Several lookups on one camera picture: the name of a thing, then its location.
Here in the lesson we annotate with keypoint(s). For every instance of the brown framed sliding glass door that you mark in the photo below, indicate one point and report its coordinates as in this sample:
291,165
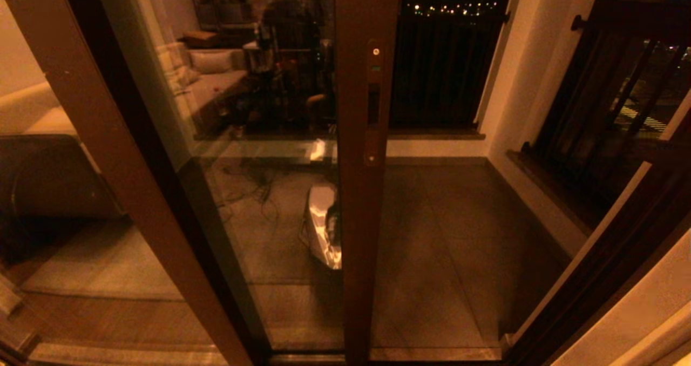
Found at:
361,220

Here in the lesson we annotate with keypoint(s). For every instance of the dark brown door jamb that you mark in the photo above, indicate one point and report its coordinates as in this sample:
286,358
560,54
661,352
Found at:
621,247

